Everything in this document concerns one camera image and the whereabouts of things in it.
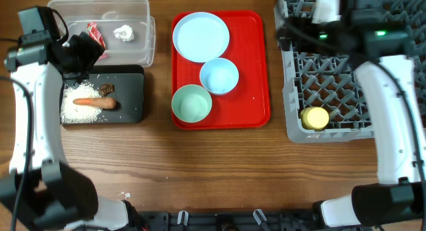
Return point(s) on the blue bowl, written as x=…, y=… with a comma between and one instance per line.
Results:
x=219, y=76

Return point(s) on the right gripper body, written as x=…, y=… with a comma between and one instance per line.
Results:
x=317, y=38

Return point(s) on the green bowl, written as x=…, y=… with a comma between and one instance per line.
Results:
x=191, y=103

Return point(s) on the red serving tray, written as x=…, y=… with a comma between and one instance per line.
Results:
x=248, y=105

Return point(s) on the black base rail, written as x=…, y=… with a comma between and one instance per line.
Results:
x=258, y=220

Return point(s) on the dark brown food scrap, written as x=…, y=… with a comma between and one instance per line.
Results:
x=106, y=89

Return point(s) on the clear plastic bin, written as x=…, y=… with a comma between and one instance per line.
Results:
x=110, y=15

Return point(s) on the orange carrot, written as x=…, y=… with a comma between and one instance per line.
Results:
x=101, y=102

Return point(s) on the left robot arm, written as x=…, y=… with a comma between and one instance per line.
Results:
x=42, y=191

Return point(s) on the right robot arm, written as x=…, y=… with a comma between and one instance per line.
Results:
x=380, y=56

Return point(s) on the white tissue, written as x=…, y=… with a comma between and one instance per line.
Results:
x=124, y=33

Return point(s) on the white rice pile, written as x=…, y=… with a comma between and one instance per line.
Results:
x=71, y=113

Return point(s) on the red snack wrapper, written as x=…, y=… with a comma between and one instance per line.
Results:
x=95, y=34

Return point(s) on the white round plate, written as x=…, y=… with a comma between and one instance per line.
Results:
x=200, y=37

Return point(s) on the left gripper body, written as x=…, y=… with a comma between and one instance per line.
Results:
x=82, y=54

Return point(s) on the yellow plastic cup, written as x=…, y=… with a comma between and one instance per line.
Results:
x=314, y=118

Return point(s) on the black plastic tray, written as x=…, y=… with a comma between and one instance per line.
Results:
x=128, y=81

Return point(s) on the small white debris bit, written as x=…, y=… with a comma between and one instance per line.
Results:
x=126, y=194

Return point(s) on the grey dishwasher rack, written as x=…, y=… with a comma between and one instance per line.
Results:
x=311, y=80

